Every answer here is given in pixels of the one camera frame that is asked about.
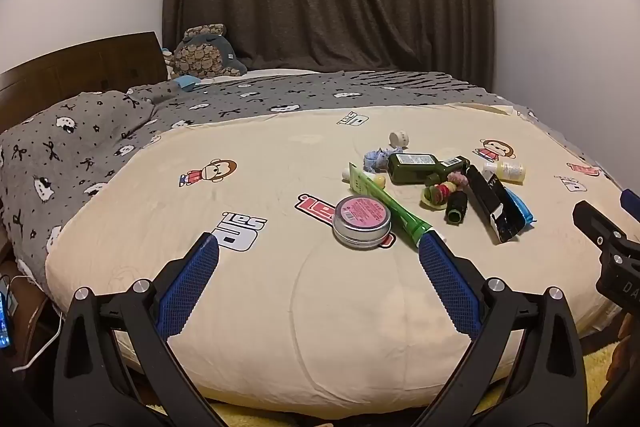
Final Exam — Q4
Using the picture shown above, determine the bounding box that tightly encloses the phone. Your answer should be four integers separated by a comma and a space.
0, 292, 16, 351

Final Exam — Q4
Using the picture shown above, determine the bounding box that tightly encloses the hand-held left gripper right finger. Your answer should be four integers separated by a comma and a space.
415, 231, 588, 427

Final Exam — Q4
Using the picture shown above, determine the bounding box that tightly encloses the black hair roller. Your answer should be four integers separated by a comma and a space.
446, 189, 469, 224

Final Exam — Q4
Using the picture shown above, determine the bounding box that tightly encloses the black box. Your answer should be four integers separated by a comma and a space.
465, 164, 526, 243

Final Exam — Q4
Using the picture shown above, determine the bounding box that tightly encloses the blue packet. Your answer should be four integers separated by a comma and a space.
505, 187, 537, 226

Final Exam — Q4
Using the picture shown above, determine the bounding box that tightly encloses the green bottle with text label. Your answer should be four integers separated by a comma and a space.
387, 152, 444, 186

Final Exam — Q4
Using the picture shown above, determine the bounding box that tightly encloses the small cream bottle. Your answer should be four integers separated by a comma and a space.
482, 161, 527, 184

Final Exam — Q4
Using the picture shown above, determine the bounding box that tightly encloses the white cable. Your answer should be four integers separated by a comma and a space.
7, 274, 64, 373

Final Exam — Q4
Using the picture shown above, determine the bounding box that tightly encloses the cream cartoon printed sheet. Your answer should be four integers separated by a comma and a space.
45, 104, 631, 420

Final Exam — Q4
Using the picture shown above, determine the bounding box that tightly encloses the grey patterned duvet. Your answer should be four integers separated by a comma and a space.
125, 69, 618, 188

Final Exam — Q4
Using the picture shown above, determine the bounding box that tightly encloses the grey patterned pillow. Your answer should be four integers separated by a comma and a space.
0, 89, 163, 268

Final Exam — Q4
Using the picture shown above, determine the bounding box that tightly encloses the green bottle with barcode label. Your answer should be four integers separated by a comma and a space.
425, 156, 472, 188

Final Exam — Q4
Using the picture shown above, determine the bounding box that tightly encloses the grey patterned plush toy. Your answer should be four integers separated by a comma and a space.
162, 24, 248, 80

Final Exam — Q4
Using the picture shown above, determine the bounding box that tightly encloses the small white tube yellow cap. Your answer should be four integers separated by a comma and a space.
342, 169, 387, 188

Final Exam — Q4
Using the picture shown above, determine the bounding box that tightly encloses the wooden headboard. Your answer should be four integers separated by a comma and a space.
0, 32, 168, 132

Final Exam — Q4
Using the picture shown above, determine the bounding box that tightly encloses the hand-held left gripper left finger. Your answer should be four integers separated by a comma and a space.
52, 232, 221, 427

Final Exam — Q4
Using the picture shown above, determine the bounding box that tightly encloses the green tube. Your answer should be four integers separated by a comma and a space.
348, 162, 434, 249

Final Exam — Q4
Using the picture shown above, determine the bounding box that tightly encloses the round tin with pink label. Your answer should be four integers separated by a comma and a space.
332, 195, 394, 250

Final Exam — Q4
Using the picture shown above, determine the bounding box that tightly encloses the blue scrunchie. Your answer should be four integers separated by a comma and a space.
362, 148, 401, 173

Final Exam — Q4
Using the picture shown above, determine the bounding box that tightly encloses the colourful hair ties bundle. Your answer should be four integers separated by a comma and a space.
430, 182, 459, 204

